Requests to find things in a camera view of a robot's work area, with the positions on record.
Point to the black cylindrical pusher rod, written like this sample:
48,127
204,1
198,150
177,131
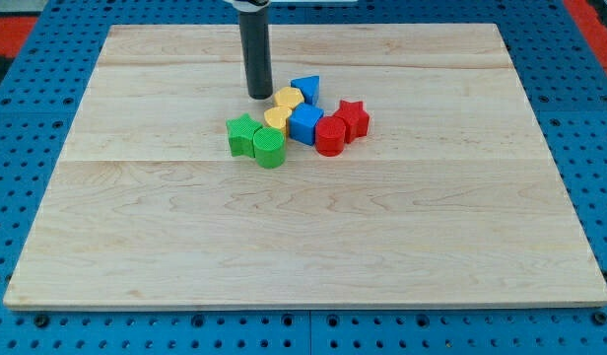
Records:
255,42

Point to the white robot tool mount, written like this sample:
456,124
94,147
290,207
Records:
248,3

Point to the green star block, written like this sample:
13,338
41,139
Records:
241,131

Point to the red star block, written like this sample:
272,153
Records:
355,117

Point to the yellow hexagon block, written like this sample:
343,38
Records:
289,97

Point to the blue triangle block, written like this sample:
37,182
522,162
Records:
309,86

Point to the yellow heart block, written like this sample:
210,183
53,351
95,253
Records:
278,117

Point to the blue cube block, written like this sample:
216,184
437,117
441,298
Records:
303,121

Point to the green cylinder block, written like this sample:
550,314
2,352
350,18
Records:
269,147

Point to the red cylinder block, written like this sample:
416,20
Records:
330,133

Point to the light wooden board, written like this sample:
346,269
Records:
451,201

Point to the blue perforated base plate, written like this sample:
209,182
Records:
564,81

